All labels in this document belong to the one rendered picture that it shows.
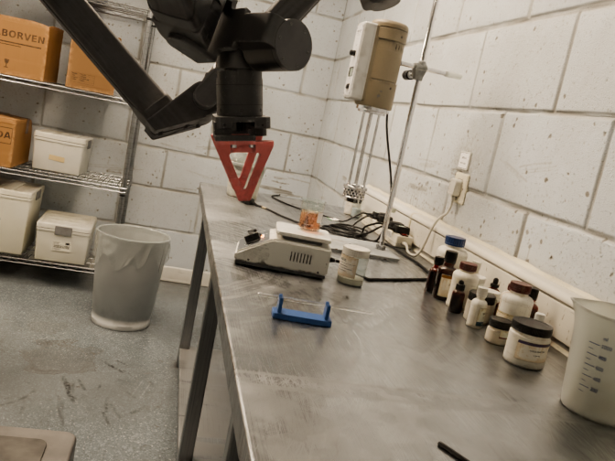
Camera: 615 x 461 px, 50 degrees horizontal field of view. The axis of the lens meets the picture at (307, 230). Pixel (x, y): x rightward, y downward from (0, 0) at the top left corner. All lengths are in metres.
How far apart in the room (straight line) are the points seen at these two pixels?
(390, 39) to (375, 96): 0.15
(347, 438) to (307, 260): 0.69
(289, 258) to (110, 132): 2.52
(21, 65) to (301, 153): 1.53
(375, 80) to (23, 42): 2.12
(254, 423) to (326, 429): 0.08
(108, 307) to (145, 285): 0.18
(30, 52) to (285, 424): 2.92
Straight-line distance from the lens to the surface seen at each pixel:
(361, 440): 0.76
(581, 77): 1.53
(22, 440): 1.45
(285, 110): 3.81
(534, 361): 1.16
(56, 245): 3.48
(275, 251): 1.38
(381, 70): 1.77
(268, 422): 0.75
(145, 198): 3.82
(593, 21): 1.56
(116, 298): 3.00
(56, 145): 3.52
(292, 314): 1.10
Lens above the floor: 1.08
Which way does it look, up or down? 10 degrees down
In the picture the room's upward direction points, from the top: 12 degrees clockwise
